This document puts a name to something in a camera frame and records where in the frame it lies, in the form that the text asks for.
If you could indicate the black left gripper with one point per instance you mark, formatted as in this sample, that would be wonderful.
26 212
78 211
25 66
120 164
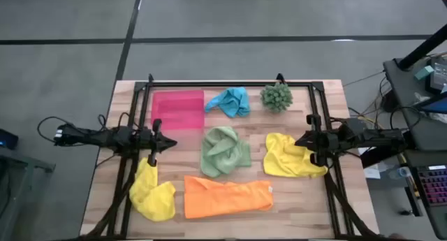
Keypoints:
146 141

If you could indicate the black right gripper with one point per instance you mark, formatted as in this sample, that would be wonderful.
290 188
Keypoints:
327 142

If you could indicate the yellow microfiber towel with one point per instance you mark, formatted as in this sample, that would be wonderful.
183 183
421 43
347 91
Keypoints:
152 195
286 160

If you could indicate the green microfiber towel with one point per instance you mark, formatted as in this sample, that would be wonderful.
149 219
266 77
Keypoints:
223 152

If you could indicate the orange microfiber towel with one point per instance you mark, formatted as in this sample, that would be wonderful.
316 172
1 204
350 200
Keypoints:
227 197

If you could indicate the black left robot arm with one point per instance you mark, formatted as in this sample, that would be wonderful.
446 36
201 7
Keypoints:
104 138

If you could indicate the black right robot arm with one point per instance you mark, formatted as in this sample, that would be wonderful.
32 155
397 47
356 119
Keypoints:
377 136

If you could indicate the blue microfiber towel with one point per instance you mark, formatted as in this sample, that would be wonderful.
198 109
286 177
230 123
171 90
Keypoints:
232 101

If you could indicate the pink translucent plastic tray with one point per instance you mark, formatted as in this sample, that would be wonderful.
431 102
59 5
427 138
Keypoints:
178 110

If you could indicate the green artificial potted plant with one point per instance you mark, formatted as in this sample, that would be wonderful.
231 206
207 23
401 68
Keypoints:
276 97

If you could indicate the white paper sheet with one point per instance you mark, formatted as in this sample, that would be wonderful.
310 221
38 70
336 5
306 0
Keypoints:
370 164

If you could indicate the clear plastic water bottle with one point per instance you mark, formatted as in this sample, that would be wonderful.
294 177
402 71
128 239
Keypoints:
401 172

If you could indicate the dark computer desk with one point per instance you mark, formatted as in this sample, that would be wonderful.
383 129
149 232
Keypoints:
410 157

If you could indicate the grey side desk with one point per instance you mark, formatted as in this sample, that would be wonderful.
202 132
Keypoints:
426 136

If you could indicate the tablet with blue screen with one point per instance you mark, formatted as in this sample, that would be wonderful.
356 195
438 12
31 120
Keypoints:
434 104

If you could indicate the backlit computer keyboard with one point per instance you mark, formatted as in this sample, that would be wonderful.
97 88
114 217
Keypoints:
434 185

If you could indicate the small teal box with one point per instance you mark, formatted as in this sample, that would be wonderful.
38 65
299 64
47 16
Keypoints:
424 72

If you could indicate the grey metal shelf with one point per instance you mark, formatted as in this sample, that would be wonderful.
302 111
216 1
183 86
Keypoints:
21 164

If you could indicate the black slanted pole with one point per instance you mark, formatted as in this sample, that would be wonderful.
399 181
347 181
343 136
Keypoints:
419 49

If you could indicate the black electronic device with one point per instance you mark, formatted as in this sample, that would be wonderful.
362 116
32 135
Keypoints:
438 77

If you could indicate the dark device with blue light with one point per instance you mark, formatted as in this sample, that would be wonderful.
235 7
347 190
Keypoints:
7 139

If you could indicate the black aluminium rig frame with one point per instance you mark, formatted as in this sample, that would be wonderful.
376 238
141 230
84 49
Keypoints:
227 84

